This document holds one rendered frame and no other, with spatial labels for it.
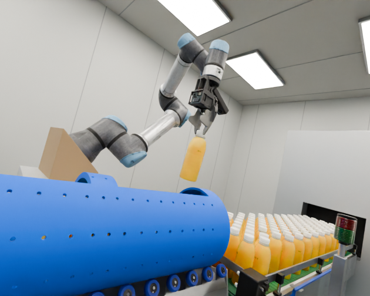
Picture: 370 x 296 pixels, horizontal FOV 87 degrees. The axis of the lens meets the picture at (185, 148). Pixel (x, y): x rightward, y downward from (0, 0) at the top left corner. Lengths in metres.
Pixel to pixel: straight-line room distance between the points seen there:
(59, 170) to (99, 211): 0.42
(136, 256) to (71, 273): 0.13
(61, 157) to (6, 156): 2.41
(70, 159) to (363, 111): 5.00
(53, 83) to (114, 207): 2.92
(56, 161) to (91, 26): 3.01
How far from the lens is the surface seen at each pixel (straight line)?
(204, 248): 0.67
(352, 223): 1.03
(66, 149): 0.85
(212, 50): 0.83
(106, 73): 3.54
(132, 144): 0.92
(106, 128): 0.93
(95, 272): 0.51
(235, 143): 5.87
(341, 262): 1.05
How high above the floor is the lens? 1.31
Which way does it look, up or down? 5 degrees up
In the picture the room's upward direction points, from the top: 13 degrees clockwise
